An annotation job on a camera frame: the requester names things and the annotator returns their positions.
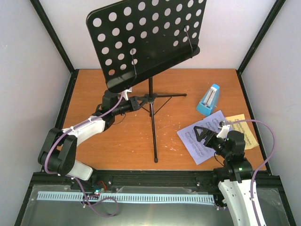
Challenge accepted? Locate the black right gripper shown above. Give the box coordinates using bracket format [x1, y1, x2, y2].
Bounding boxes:
[194, 125, 230, 158]

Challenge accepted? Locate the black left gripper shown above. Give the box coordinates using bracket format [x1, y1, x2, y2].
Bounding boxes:
[112, 96, 148, 116]

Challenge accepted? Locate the white sheet music page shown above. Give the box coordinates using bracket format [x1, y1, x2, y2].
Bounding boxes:
[177, 110, 226, 165]

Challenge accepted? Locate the blue metronome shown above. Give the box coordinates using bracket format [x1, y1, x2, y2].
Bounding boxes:
[196, 84, 220, 116]

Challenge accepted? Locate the yellow sheet music page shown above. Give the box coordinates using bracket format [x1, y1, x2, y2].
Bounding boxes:
[225, 114, 259, 150]

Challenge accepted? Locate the black music stand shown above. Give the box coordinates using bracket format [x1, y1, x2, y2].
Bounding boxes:
[86, 0, 207, 163]

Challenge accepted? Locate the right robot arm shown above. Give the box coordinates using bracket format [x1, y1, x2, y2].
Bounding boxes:
[193, 125, 266, 226]

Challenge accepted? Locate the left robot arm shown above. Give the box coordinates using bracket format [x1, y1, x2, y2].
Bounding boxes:
[38, 89, 148, 190]

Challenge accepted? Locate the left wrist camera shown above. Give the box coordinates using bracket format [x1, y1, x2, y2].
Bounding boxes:
[121, 87, 132, 101]

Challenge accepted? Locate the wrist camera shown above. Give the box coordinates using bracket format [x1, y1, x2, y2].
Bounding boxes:
[216, 121, 230, 139]
[121, 87, 132, 101]

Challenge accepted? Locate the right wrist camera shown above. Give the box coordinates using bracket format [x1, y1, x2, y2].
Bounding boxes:
[216, 121, 230, 139]

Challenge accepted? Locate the black cage frame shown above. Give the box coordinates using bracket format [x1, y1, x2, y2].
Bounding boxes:
[15, 0, 296, 226]

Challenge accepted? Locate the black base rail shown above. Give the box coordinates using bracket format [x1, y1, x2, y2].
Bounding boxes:
[87, 170, 219, 194]

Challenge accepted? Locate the light blue slotted cable duct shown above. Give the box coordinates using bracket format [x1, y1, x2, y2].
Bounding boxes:
[36, 191, 214, 205]

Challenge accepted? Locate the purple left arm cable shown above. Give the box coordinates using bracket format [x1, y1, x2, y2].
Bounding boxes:
[44, 93, 124, 175]

